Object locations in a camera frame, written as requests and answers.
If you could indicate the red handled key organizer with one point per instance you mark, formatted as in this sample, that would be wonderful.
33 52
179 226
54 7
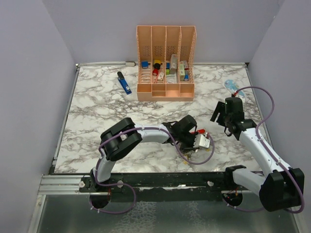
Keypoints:
187 155

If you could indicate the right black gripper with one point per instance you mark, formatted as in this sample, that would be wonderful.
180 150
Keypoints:
221 108

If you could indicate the blue stamp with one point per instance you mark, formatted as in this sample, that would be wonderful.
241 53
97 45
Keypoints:
145 64

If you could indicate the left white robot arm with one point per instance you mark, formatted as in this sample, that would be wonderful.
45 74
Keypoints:
120 139

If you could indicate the blue white blister pack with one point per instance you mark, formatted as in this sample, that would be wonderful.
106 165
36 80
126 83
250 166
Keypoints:
232 87

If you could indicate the peach plastic desk organizer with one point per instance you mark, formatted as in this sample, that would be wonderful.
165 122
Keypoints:
165 63

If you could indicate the green white box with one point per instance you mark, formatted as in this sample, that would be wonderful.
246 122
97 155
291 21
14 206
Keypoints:
173 64

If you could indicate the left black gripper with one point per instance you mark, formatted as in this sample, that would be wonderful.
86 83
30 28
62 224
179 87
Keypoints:
191 146

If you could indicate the white red box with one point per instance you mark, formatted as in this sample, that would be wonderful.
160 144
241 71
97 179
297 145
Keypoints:
183 69

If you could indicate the white wall plug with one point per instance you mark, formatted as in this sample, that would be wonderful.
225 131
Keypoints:
130 64

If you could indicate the red black stamp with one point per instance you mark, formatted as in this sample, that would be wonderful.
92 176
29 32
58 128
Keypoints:
156 69

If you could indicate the blue stapler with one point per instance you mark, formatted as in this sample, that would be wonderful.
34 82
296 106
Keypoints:
123 83

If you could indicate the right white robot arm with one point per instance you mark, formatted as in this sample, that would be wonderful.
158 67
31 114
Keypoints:
281 186

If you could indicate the pink pencil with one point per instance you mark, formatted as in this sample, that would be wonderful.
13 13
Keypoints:
159 77

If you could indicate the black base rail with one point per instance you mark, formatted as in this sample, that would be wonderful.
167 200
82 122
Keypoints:
158 187

